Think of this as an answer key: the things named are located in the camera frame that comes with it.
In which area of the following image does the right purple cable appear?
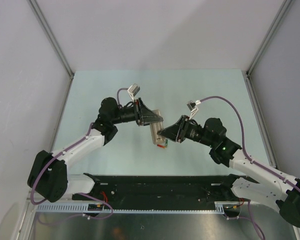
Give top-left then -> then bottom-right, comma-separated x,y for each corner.
197,95 -> 300,238

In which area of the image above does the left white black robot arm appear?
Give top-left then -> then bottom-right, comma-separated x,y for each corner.
27,97 -> 164,205

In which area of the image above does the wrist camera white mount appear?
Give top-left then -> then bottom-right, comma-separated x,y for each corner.
127,83 -> 141,100
186,100 -> 201,120

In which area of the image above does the white remote control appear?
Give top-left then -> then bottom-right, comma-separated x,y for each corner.
149,109 -> 165,145

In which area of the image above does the grey slotted cable duct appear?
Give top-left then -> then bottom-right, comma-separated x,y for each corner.
36,201 -> 227,214

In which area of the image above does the left aluminium frame post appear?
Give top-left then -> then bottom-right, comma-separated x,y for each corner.
27,0 -> 75,79

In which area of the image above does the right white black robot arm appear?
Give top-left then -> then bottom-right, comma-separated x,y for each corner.
157,115 -> 300,228

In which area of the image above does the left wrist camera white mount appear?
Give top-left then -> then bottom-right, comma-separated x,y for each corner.
127,83 -> 141,100

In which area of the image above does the right aluminium frame post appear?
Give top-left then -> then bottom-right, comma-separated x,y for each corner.
244,0 -> 296,78

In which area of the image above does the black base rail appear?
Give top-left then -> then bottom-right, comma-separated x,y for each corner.
71,174 -> 252,211

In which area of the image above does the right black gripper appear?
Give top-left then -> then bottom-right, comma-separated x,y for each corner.
157,115 -> 215,148

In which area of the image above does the aluminium frame post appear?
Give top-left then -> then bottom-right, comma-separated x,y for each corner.
27,0 -> 75,79
244,0 -> 296,78

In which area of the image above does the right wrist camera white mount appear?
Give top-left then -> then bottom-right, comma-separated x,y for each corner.
186,100 -> 201,120

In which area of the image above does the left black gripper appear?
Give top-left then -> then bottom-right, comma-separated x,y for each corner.
111,98 -> 163,127

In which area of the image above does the red battery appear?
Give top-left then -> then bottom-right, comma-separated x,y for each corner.
157,144 -> 166,149

